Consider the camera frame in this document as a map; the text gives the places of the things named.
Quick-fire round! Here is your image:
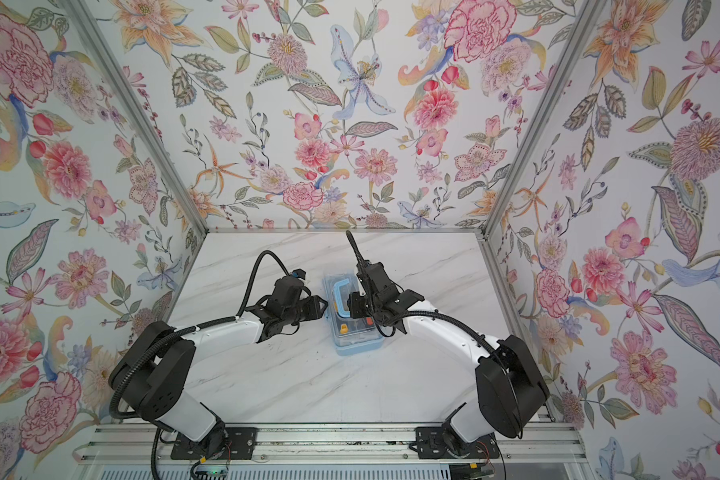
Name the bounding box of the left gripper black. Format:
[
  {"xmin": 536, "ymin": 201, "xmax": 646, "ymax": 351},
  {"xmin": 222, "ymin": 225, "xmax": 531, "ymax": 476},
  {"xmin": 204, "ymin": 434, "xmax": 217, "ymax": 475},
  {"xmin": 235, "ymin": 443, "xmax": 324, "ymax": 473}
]
[{"xmin": 282, "ymin": 294, "xmax": 332, "ymax": 328}]

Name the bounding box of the blue transparent plastic toolbox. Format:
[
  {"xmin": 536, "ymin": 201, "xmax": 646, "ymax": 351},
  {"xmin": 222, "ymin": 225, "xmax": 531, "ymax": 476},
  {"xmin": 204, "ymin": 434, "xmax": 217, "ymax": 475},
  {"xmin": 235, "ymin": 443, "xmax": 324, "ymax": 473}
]
[{"xmin": 323, "ymin": 273, "xmax": 383, "ymax": 356}]

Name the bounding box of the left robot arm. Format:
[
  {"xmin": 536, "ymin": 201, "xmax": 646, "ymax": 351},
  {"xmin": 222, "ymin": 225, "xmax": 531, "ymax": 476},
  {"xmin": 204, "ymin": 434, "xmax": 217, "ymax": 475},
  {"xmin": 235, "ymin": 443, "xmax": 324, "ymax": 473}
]
[{"xmin": 109, "ymin": 275, "xmax": 329, "ymax": 452}]

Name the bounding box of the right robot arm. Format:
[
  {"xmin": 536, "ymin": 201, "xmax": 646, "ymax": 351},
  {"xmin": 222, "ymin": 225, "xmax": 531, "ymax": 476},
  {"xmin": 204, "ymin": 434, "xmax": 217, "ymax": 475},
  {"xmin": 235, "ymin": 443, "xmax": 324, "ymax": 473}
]
[{"xmin": 348, "ymin": 259, "xmax": 549, "ymax": 449}]

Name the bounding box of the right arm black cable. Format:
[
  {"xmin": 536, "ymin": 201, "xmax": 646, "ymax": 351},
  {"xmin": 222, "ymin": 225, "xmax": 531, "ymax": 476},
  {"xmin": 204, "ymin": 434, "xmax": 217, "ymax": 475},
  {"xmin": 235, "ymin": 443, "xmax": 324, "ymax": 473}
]
[{"xmin": 344, "ymin": 230, "xmax": 526, "ymax": 439}]

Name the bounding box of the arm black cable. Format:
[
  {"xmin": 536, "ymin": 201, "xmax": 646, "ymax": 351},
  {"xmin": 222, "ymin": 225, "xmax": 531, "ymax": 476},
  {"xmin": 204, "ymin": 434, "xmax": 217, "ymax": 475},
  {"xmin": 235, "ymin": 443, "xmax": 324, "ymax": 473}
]
[
  {"xmin": 107, "ymin": 250, "xmax": 295, "ymax": 480},
  {"xmin": 344, "ymin": 230, "xmax": 526, "ymax": 439}
]

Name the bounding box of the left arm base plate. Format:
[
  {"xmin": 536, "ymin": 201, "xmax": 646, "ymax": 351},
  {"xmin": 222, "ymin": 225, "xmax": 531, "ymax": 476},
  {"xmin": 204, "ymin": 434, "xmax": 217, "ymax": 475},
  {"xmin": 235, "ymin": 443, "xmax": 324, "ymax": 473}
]
[{"xmin": 170, "ymin": 427, "xmax": 259, "ymax": 461}]

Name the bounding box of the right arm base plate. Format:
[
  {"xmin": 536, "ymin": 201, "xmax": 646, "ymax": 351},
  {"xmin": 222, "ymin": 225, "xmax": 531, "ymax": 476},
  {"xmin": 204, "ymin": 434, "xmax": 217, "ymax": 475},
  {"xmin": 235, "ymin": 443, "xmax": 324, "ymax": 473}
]
[{"xmin": 408, "ymin": 426, "xmax": 500, "ymax": 460}]

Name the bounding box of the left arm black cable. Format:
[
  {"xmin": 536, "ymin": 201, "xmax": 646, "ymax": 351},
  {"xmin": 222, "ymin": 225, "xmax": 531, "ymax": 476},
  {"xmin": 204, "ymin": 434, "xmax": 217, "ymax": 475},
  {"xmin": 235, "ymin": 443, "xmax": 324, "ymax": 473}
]
[{"xmin": 107, "ymin": 250, "xmax": 295, "ymax": 480}]

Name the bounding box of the aluminium mounting rail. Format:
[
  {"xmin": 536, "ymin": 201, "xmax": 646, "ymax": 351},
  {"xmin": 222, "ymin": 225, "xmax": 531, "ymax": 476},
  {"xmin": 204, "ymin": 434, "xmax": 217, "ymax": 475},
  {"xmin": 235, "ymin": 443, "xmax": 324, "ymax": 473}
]
[{"xmin": 72, "ymin": 422, "xmax": 587, "ymax": 466}]

